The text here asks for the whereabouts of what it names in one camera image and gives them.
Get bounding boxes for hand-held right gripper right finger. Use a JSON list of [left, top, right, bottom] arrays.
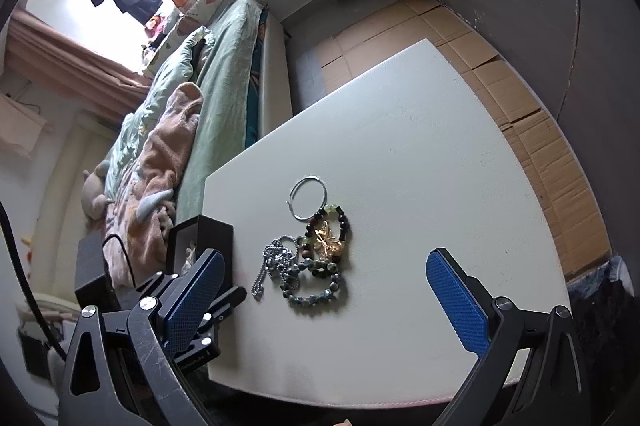
[[425, 247, 593, 426]]

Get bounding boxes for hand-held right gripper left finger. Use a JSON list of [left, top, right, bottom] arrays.
[[59, 250, 224, 426]]

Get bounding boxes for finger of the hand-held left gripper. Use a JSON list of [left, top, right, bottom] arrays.
[[199, 285, 248, 333], [132, 272, 178, 303]]

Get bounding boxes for silver chain necklace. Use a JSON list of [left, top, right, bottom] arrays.
[[251, 235, 301, 302]]

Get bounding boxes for black jewelry box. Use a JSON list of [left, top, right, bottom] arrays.
[[165, 215, 235, 288]]

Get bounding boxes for green stone bead bracelet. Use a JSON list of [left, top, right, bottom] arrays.
[[280, 253, 347, 308]]

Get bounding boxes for silver bangle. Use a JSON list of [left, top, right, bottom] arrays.
[[288, 176, 328, 221]]

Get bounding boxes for gold butterfly ornament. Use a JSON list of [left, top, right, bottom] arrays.
[[312, 221, 346, 259]]

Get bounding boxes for black bead bracelet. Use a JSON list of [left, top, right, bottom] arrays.
[[304, 204, 352, 263]]

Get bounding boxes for grey plush toy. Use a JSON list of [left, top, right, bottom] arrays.
[[81, 159, 112, 220]]

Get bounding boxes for pink fleece blanket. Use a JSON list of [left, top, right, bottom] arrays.
[[102, 81, 204, 292]]

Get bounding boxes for dark patterned cloth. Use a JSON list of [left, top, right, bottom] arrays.
[[567, 255, 637, 357]]

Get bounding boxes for beige towel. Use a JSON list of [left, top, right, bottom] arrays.
[[0, 93, 49, 158]]

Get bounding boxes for cardboard floor sheets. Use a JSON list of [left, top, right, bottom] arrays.
[[317, 0, 613, 282]]

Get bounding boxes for bed with green sheet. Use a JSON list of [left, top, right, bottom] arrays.
[[100, 0, 296, 257]]

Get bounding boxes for green floral quilt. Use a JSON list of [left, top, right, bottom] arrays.
[[107, 26, 217, 207]]

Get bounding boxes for thick black cable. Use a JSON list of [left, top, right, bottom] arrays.
[[0, 200, 67, 359]]

